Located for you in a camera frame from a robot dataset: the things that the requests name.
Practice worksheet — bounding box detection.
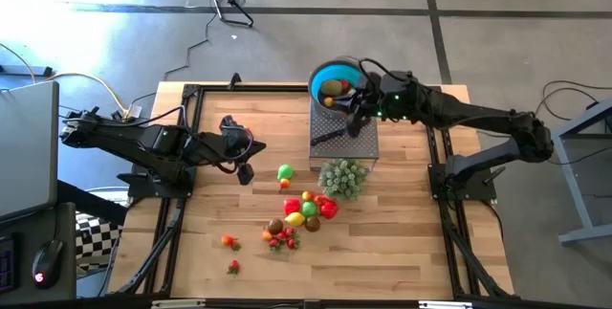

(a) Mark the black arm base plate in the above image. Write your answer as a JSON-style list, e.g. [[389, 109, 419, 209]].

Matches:
[[428, 163, 498, 201], [117, 163, 198, 200]]

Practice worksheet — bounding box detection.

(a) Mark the grey desk frame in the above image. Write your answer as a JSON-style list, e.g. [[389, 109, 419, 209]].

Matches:
[[528, 97, 612, 246]]

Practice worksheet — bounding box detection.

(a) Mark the black power strip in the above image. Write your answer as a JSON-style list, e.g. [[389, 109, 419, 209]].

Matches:
[[0, 65, 54, 77]]

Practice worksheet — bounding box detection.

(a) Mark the whole brown kiwi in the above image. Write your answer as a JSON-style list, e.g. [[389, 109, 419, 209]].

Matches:
[[319, 78, 343, 98]]

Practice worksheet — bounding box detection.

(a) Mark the blue collapsible colander bowl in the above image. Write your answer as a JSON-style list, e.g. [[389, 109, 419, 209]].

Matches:
[[308, 55, 374, 120]]

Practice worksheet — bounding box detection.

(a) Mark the black fan cable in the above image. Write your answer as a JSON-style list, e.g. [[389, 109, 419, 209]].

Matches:
[[164, 0, 215, 82]]

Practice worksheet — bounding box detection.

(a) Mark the potted artificial succulent plant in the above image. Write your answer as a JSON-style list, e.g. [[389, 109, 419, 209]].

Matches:
[[317, 158, 368, 203]]

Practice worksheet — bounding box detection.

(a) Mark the yellow floor cable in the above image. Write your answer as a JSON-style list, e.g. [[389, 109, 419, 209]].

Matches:
[[0, 43, 131, 115]]

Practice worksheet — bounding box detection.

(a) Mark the black aluminium table frame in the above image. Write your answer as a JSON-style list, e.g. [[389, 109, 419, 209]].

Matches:
[[107, 72, 516, 300]]

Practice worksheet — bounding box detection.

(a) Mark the perforated grey metal stand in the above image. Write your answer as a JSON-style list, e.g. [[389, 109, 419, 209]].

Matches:
[[309, 78, 380, 172]]

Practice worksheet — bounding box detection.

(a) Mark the grey laptop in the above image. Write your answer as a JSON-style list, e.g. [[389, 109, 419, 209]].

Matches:
[[0, 80, 60, 224]]

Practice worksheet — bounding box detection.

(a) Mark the black keyboard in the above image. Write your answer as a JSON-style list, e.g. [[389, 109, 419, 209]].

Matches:
[[0, 234, 21, 296]]

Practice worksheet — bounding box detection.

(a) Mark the black floor cable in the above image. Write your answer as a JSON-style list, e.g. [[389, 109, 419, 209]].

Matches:
[[523, 78, 612, 193]]

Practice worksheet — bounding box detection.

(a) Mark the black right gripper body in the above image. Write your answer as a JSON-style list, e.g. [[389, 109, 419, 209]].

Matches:
[[346, 71, 423, 139]]

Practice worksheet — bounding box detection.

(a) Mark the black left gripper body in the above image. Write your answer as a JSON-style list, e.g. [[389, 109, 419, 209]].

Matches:
[[214, 114, 255, 187]]

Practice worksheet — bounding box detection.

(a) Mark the black kitchen knife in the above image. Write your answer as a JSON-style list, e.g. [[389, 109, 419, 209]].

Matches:
[[310, 127, 348, 147]]

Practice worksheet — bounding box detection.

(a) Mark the black white checkerboard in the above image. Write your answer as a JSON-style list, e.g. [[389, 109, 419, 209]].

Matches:
[[75, 211, 126, 272]]

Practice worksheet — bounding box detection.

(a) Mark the black computer mouse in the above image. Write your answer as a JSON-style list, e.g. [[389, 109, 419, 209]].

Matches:
[[32, 239, 64, 291]]

